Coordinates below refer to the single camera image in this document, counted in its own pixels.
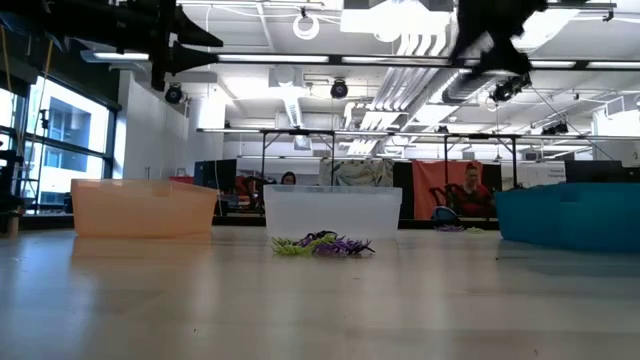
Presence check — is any yellow cable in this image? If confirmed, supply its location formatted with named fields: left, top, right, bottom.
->
left=0, top=24, right=54, bottom=151

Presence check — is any teal plastic bin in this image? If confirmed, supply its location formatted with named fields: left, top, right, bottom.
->
left=494, top=182, right=640, bottom=253

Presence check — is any blue round object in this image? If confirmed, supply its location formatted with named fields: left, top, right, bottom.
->
left=432, top=206, right=460, bottom=227

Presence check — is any white sign board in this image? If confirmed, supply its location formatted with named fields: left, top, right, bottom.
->
left=501, top=161, right=567, bottom=190

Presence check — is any orange cloth backdrop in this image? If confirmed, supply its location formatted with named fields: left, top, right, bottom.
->
left=411, top=159, right=484, bottom=220

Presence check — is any black monitor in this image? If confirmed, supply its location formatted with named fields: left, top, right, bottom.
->
left=564, top=159, right=624, bottom=184
left=193, top=159, right=238, bottom=192

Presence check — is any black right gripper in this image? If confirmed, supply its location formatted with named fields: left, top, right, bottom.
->
left=449, top=0, right=550, bottom=78

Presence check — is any silver air duct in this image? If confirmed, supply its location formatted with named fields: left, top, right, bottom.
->
left=442, top=69, right=501, bottom=105

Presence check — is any patterned cloth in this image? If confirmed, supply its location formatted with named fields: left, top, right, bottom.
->
left=319, top=158, right=395, bottom=188

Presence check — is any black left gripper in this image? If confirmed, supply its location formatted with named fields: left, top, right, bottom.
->
left=74, top=0, right=225, bottom=92

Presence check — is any black metal station frame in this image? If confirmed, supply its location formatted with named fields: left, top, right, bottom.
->
left=443, top=132, right=521, bottom=190
left=259, top=128, right=337, bottom=187

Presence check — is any overhead light bar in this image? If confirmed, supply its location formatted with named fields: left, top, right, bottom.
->
left=79, top=48, right=640, bottom=71

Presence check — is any orange plastic bin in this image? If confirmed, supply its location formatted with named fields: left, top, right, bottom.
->
left=70, top=178, right=220, bottom=239

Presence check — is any white cable coil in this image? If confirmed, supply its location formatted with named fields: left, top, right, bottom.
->
left=292, top=13, right=321, bottom=41

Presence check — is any black aluminium table frame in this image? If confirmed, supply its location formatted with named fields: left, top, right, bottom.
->
left=19, top=213, right=501, bottom=232

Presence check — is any clear plastic bin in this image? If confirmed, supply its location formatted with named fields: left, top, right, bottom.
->
left=263, top=184, right=403, bottom=240

